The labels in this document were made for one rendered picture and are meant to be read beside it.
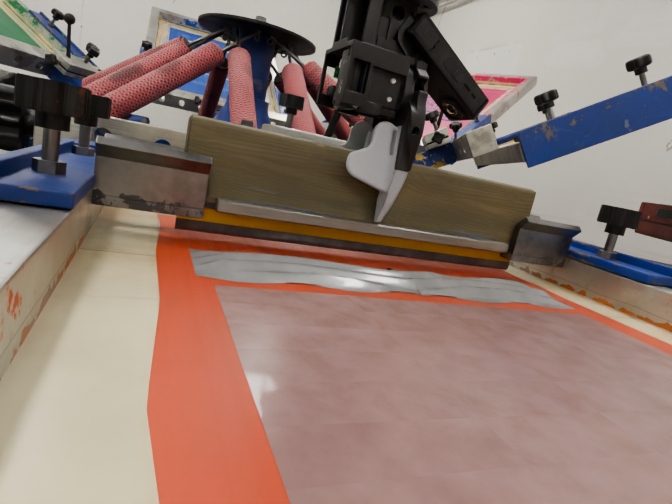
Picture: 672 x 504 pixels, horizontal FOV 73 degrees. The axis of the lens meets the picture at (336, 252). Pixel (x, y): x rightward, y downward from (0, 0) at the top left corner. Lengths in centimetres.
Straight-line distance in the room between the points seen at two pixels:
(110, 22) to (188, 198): 424
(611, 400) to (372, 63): 31
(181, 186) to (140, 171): 3
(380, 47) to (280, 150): 12
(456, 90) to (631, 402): 31
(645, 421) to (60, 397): 26
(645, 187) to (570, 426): 248
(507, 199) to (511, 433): 37
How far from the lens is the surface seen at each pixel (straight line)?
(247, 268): 34
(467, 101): 48
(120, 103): 100
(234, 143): 41
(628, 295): 57
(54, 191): 30
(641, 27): 303
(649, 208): 153
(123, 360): 20
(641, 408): 30
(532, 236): 57
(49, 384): 19
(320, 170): 43
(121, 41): 458
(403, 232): 46
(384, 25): 46
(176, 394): 18
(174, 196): 39
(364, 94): 42
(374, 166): 43
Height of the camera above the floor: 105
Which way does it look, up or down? 12 degrees down
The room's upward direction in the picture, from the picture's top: 12 degrees clockwise
